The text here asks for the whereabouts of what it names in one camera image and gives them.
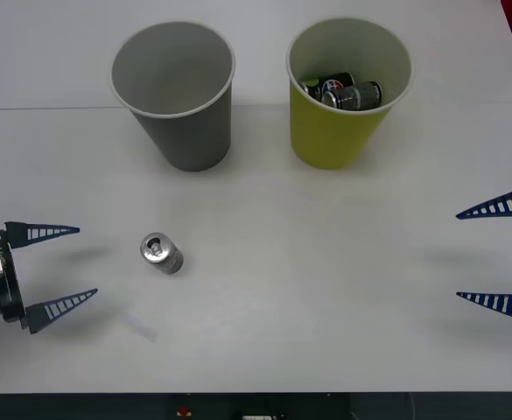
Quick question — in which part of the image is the dark robot base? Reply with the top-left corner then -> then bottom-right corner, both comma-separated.
0,390 -> 512,420

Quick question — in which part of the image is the black can round print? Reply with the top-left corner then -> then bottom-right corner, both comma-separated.
301,71 -> 356,101

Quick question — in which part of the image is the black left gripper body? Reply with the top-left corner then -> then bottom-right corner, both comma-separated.
0,226 -> 30,330

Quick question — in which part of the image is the yellow-green plastic waste bin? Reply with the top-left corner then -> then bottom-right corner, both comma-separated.
285,16 -> 415,171

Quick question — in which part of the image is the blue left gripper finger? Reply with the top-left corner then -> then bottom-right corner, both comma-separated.
24,287 -> 99,336
4,220 -> 81,254

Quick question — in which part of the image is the grey plastic waste bin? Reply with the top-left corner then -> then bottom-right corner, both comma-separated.
109,20 -> 236,172

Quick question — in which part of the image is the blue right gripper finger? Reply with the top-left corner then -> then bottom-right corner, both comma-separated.
454,180 -> 512,221
455,290 -> 512,328

